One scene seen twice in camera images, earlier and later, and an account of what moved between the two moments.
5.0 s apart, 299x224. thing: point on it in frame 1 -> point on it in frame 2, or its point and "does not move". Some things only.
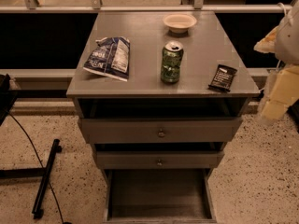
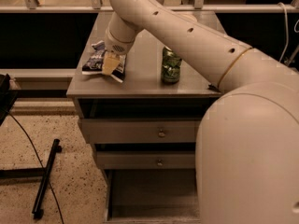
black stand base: (37, 211) does not move
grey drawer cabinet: (159, 95) does not move
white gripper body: (288, 40) -> (114, 46)
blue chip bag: (110, 58) does not move
